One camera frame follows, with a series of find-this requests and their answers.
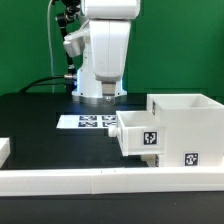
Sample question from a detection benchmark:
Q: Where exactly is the white hanging cable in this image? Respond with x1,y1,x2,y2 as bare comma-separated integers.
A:
46,0,56,94

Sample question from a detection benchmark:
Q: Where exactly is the black base cable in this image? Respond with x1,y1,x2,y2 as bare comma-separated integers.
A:
18,75,78,94

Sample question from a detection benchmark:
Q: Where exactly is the white front drawer tray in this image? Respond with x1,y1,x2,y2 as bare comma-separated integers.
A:
141,154,164,167

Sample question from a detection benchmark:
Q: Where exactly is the white block at left edge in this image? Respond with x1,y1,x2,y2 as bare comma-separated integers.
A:
0,138,10,168

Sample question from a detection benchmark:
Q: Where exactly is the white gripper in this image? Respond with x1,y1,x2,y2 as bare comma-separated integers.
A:
90,20,131,104

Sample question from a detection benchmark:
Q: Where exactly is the fiducial marker sheet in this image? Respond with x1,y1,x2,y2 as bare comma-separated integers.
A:
56,115,116,129

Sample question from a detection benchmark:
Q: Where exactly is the white drawer tray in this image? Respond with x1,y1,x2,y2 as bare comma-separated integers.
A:
108,111,165,156
141,154,164,167

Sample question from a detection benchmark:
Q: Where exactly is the white L-shaped border fence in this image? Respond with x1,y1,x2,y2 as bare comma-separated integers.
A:
0,157,224,196

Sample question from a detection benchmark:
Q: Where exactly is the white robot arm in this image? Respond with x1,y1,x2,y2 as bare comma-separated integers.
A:
63,0,141,104

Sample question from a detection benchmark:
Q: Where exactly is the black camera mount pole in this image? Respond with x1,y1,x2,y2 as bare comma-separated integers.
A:
56,0,81,80

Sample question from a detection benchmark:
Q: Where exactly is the white drawer cabinet box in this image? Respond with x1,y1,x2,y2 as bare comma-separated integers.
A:
147,94,224,167

